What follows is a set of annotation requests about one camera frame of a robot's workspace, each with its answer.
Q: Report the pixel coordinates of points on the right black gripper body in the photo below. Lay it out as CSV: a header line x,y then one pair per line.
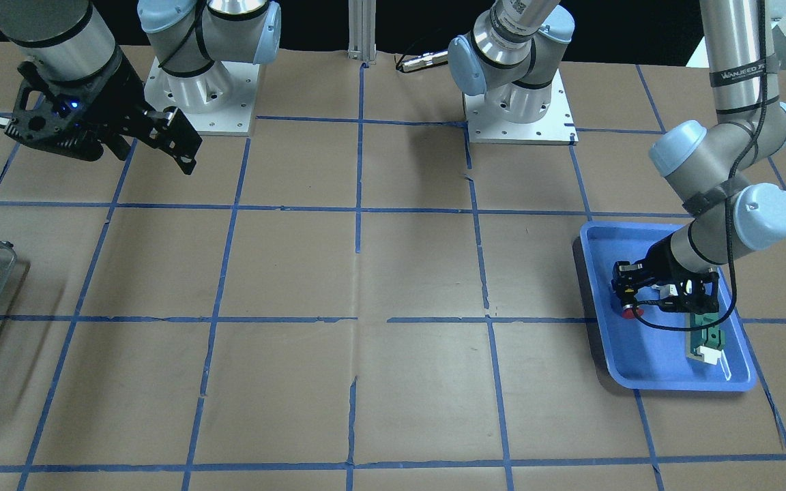
x,y
122,97

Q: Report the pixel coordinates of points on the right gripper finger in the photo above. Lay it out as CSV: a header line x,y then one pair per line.
x,y
170,131

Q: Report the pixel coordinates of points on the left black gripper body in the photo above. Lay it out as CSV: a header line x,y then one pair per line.
x,y
653,265

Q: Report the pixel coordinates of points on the red emergency stop button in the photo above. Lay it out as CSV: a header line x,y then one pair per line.
x,y
631,310

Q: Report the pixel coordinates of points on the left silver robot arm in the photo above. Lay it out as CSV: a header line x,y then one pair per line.
x,y
510,57

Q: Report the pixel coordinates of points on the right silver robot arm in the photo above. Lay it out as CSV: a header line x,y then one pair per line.
x,y
69,40

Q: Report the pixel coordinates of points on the white circuit breaker module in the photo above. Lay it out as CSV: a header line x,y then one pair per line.
x,y
666,291

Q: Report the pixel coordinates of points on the green terminal block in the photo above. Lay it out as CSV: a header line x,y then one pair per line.
x,y
705,344

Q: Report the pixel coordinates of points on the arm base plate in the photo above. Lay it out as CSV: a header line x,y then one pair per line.
x,y
517,115
220,102

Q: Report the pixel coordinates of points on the aluminium frame post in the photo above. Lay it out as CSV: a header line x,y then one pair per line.
x,y
362,16

